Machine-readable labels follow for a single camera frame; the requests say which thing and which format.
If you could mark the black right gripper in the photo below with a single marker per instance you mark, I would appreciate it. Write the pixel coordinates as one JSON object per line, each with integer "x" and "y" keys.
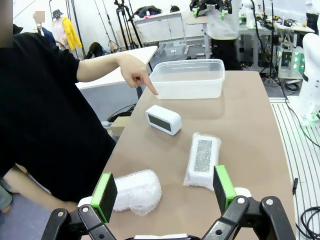
{"x": 212, "y": 2}

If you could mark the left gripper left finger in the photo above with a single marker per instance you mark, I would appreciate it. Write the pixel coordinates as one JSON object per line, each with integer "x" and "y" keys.
{"x": 102, "y": 200}

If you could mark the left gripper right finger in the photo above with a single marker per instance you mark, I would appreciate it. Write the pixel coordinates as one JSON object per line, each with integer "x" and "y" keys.
{"x": 225, "y": 190}

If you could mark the bubble-wrapped clock rounded bundle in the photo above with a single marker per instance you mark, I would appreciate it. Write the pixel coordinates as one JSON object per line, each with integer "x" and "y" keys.
{"x": 140, "y": 192}

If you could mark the bubble-wrapped clock showing display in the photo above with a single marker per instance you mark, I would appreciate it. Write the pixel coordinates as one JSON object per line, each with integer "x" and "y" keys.
{"x": 202, "y": 155}

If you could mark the white unwrapped digital clock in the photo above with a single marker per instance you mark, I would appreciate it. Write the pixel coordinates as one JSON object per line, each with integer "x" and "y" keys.
{"x": 162, "y": 120}

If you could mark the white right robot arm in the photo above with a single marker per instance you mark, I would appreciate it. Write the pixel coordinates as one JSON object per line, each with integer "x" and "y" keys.
{"x": 311, "y": 75}

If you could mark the person's left forearm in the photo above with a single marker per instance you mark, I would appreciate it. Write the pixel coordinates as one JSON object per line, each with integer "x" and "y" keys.
{"x": 100, "y": 67}

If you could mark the person's right forearm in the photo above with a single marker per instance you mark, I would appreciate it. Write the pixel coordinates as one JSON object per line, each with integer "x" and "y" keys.
{"x": 30, "y": 187}

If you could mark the person's left hand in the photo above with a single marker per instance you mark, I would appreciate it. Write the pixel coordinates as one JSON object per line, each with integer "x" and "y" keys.
{"x": 133, "y": 71}

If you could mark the height adjustable desk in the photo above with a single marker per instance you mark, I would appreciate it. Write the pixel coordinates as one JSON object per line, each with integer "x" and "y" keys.
{"x": 197, "y": 20}

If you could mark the person in white shirt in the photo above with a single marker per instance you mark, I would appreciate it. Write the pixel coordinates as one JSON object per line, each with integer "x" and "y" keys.
{"x": 222, "y": 30}

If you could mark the clear storage bin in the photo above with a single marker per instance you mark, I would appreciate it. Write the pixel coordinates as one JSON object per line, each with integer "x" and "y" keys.
{"x": 172, "y": 48}

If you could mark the white cabinet table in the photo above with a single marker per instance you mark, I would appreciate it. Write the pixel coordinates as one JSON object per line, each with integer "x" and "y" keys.
{"x": 160, "y": 30}

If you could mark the black clothing pile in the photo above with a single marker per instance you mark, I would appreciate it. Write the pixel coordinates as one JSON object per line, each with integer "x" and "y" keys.
{"x": 147, "y": 12}

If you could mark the clear plastic container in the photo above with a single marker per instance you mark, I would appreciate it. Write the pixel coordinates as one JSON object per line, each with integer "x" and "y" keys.
{"x": 187, "y": 85}

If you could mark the cluttered white workbench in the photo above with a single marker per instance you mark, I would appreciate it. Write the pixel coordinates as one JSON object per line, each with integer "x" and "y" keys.
{"x": 287, "y": 26}

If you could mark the computer case green lights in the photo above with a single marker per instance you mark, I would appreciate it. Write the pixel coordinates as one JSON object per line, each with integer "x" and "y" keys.
{"x": 290, "y": 60}

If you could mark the person in black shirt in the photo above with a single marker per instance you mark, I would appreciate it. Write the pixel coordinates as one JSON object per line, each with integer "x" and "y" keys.
{"x": 37, "y": 112}

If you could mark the black bag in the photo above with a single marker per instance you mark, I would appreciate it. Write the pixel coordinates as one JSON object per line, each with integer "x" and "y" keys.
{"x": 96, "y": 50}

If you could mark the mannequin with yellow garment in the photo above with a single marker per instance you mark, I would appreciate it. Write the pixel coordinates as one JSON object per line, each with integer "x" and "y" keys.
{"x": 68, "y": 32}

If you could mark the black camera tripod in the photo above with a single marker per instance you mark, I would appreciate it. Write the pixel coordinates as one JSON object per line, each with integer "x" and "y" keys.
{"x": 125, "y": 25}

